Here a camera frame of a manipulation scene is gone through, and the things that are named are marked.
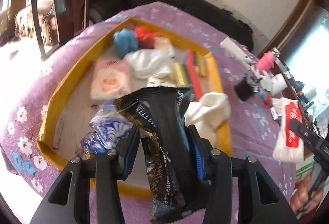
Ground purple floral tablecloth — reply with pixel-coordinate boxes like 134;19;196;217
1;2;295;205

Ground pink rose tissue pack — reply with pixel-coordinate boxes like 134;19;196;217
90;59;131;100

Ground white green gloves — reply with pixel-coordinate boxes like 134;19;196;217
251;66;273;93

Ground black cylindrical motor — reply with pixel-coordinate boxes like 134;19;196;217
234;75;260;101

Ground wooden framed mirror cabinet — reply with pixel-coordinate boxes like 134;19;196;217
263;0;328;136

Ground yellow cardboard tray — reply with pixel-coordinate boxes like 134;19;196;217
36;17;233;200

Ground pink thermos bottle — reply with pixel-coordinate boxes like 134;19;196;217
255;47;280;71

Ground blue sock ball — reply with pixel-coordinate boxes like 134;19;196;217
113;28;139;59

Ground striped sponge pack near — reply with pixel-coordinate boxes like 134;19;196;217
174;63;204;101

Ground red label tissue pack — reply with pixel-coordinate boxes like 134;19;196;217
273;97;304;163

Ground lemon print tissue pack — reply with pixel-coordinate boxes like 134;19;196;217
147;76;177;87

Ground person's right hand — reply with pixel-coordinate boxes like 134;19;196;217
290;174;323;214

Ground blue white patterned bag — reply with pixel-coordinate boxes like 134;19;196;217
76;100;132;159

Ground cream white towel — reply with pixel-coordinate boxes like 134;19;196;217
185;92;231;148

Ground blue red sock bundle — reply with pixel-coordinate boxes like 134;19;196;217
259;91;273;108

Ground white tissue pack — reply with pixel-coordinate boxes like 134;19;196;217
154;37;176;59

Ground black sofa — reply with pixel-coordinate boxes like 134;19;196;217
89;0;254;51

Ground white cloth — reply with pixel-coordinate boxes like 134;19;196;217
124;49;174;79

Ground black snack packet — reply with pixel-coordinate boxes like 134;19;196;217
114;86;210;223

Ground blue white cigarette box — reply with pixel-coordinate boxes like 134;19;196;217
270;107;281;123

